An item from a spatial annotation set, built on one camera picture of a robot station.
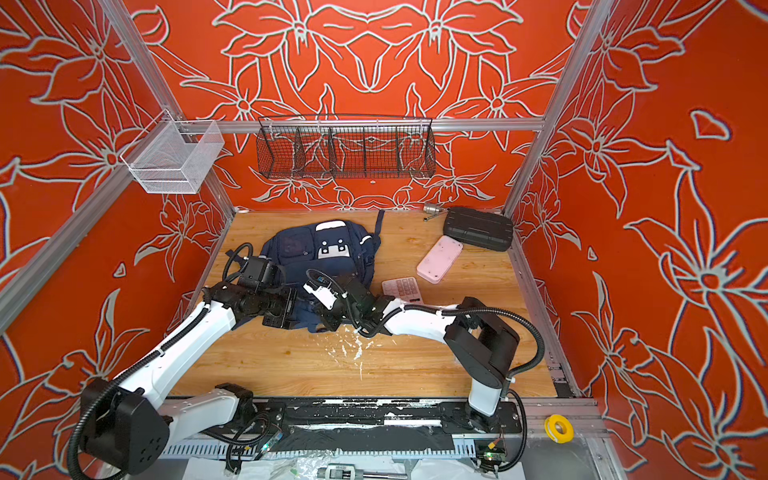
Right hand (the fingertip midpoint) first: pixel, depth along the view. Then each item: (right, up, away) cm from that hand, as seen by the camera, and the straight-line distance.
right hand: (308, 309), depth 79 cm
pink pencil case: (+39, +11, +22) cm, 46 cm away
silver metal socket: (+41, +31, +38) cm, 64 cm away
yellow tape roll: (+64, -27, -8) cm, 70 cm away
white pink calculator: (+28, +3, +15) cm, 32 cm away
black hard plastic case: (+55, +23, +25) cm, 65 cm away
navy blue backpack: (-1, +15, +21) cm, 26 cm away
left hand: (0, +2, +1) cm, 2 cm away
